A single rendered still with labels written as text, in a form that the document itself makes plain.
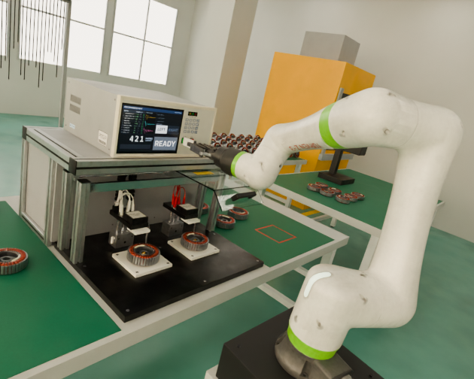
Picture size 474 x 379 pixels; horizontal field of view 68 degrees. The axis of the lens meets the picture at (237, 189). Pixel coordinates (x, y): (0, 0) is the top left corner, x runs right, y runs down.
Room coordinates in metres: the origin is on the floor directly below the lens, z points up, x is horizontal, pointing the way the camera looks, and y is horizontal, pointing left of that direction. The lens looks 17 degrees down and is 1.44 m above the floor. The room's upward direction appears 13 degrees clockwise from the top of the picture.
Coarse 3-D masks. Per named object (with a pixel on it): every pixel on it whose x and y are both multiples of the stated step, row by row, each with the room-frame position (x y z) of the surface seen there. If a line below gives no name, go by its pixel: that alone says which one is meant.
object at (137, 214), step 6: (114, 216) 1.16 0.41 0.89; (126, 216) 1.12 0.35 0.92; (132, 216) 1.12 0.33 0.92; (138, 216) 1.13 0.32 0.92; (144, 216) 1.14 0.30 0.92; (120, 222) 1.14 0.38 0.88; (126, 222) 1.11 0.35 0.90; (132, 222) 1.10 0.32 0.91; (138, 222) 1.12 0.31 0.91; (144, 222) 1.14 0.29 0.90; (126, 228) 1.20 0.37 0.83; (132, 228) 1.10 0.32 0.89; (138, 228) 1.12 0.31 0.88; (144, 228) 1.13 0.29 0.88; (138, 234) 1.10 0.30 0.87
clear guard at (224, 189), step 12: (216, 168) 1.48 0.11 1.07; (204, 180) 1.26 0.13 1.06; (216, 180) 1.29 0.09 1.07; (228, 180) 1.33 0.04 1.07; (240, 180) 1.37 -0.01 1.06; (216, 192) 1.18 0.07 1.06; (228, 192) 1.22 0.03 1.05; (240, 192) 1.27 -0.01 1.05; (228, 204) 1.18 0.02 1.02; (240, 204) 1.23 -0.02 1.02; (252, 204) 1.28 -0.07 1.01
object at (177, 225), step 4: (164, 220) 1.36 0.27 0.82; (168, 220) 1.37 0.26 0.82; (176, 220) 1.38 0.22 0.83; (180, 220) 1.40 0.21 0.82; (164, 224) 1.35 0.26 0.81; (168, 224) 1.34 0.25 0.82; (172, 224) 1.34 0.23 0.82; (176, 224) 1.36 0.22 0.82; (180, 224) 1.37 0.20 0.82; (164, 228) 1.35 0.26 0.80; (168, 228) 1.33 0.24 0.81; (172, 228) 1.34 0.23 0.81; (176, 228) 1.36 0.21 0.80; (180, 228) 1.38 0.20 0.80; (164, 232) 1.35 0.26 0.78; (168, 232) 1.33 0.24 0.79; (172, 232) 1.35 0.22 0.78; (176, 232) 1.36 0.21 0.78; (180, 232) 1.38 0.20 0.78; (168, 236) 1.33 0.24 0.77
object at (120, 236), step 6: (120, 228) 1.20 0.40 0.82; (114, 234) 1.15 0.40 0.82; (120, 234) 1.16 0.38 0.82; (126, 234) 1.17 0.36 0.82; (132, 234) 1.19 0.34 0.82; (108, 240) 1.17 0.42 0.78; (114, 240) 1.14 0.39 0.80; (120, 240) 1.15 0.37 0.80; (126, 240) 1.17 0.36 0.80; (132, 240) 1.19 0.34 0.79; (114, 246) 1.14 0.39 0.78; (120, 246) 1.16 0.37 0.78
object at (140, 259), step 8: (128, 248) 1.08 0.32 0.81; (136, 248) 1.10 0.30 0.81; (144, 248) 1.12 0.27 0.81; (152, 248) 1.12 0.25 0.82; (128, 256) 1.06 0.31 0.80; (136, 256) 1.04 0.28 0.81; (144, 256) 1.05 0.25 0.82; (152, 256) 1.06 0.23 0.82; (136, 264) 1.04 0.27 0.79; (144, 264) 1.04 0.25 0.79; (152, 264) 1.06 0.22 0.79
